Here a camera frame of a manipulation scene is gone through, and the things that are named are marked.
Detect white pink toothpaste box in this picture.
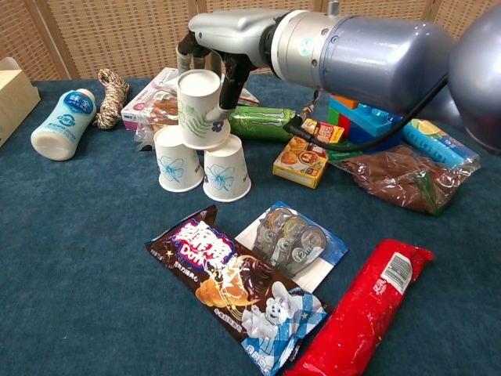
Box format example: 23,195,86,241
120,67,181,132

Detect woven wooden folding screen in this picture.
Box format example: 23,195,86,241
0,0,501,81

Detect colourful toy brick assembly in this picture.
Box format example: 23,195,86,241
326,93,403,148

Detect yellow curry box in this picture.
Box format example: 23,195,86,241
272,118,345,190

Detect white blue milk bottle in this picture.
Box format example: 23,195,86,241
30,88,98,162

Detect yellow white carton box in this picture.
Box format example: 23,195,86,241
0,56,41,149

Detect braided rope bundle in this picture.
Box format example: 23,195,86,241
92,68,131,131

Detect blue correction tape pack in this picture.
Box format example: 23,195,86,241
234,201,349,294

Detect brown chocolate snack pack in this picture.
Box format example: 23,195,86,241
144,204,330,376

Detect green leaf paper cup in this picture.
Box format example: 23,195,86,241
176,69,231,151

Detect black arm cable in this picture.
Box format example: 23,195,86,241
282,74,449,153

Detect clear bag brown contents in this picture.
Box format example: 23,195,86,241
324,143,481,215

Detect blue tube of crisps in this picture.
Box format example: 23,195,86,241
398,117,481,172

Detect red biscuit pack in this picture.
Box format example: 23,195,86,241
283,238,434,376

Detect clear bag brown pastry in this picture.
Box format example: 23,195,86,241
134,92,183,152

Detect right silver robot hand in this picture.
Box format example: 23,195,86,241
175,8,290,121

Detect blue flower paper cup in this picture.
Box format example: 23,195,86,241
202,134,252,204
153,125,205,193

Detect green drink can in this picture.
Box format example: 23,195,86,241
228,104,297,143

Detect blue table cloth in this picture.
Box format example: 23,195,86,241
0,69,501,376

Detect silver green snack bag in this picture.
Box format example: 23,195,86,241
162,72,261,107

